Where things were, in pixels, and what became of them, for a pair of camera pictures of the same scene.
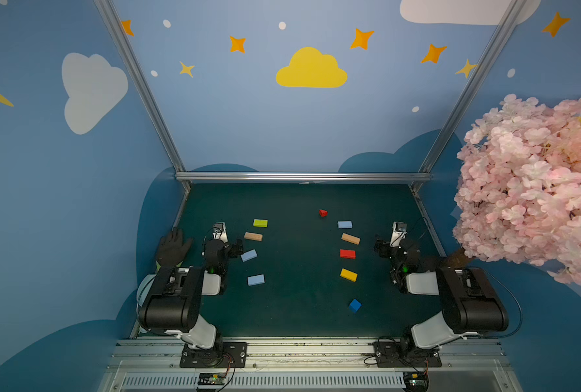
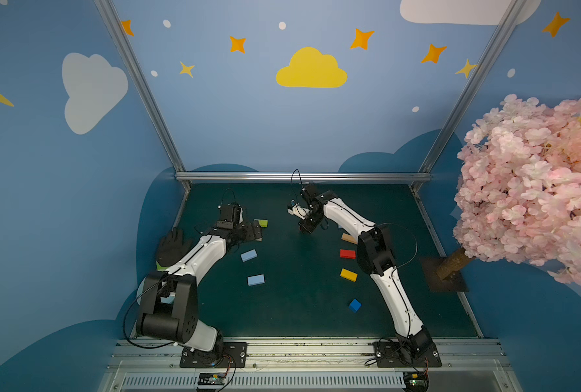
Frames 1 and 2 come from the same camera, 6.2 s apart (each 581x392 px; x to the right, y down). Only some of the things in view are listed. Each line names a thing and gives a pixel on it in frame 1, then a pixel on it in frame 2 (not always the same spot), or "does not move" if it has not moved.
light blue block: (249, 256) does not move
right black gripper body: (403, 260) -> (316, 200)
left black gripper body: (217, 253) -> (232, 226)
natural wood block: (356, 240) does not move
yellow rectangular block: (348, 274) does not move
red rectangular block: (348, 254) does not move
